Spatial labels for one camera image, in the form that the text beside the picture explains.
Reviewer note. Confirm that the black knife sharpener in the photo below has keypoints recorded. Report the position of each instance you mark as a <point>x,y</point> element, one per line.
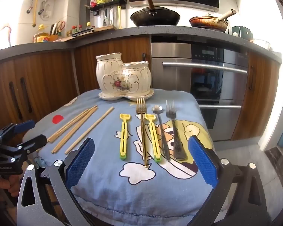
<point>83,32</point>

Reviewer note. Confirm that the silver flower-shaped spoon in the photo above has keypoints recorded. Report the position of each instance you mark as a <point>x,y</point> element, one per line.
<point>161,131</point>

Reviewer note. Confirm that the person's left hand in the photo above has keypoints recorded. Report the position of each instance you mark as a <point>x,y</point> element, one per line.
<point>5,184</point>

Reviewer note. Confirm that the yellow-capped glass jar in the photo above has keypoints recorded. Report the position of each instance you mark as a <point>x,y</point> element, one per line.
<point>88,26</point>

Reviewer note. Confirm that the pink and white packet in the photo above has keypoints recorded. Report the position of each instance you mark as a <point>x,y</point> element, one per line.
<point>93,0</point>

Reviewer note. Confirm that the yellow hanging spatula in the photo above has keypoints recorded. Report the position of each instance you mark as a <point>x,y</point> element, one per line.
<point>119,16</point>

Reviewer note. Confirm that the wooden knife block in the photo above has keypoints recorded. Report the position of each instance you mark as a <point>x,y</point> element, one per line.
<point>53,37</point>

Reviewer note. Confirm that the yellow cooking oil bottle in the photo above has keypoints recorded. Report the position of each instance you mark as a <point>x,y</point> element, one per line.
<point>41,36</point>

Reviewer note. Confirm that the black wall shelf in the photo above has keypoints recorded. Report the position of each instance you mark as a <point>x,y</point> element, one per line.
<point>108,4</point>

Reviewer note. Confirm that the silver fork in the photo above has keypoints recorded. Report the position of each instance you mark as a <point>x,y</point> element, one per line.
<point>176,139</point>

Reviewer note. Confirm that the narrow wooden base cabinet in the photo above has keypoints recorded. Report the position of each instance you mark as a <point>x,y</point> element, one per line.
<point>261,98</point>

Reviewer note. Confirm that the wooden cutting board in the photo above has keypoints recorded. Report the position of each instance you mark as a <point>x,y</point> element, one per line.
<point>101,29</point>

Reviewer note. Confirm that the white ceramic holder tray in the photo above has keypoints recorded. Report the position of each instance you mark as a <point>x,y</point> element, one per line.
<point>126,96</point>

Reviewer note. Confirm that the yellow green plastic utensil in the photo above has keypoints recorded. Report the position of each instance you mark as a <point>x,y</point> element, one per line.
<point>124,136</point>

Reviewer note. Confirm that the white floral ceramic utensil holder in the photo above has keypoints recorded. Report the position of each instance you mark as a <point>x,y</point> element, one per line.
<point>118,77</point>

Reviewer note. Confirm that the blue cartoon printed cloth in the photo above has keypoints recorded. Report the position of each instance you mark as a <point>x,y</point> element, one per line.
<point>132,188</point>

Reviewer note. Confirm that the green countertop appliance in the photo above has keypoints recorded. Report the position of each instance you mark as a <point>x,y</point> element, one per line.
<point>241,33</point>

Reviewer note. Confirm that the brown frying pan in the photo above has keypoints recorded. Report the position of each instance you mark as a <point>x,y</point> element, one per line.
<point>208,23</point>

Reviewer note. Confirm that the hanging metal kitchen tools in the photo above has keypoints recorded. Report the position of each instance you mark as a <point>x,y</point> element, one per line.
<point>107,16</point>

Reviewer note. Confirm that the red-capped sauce bottle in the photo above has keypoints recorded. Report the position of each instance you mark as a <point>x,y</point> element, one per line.
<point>81,29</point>
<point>73,30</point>
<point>77,30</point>

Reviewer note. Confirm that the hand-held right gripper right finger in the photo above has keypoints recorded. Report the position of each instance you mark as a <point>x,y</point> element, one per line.
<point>202,160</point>

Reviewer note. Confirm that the grey speckled kitchen countertop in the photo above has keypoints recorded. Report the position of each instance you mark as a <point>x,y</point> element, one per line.
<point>132,33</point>

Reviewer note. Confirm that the stainless steel built-in oven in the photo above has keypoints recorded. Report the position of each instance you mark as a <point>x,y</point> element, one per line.
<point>174,75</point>

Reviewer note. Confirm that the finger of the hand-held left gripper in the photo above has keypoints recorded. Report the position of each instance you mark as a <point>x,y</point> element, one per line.
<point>33,142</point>
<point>24,126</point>

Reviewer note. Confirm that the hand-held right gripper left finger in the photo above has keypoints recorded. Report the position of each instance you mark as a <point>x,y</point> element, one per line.
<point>80,162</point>

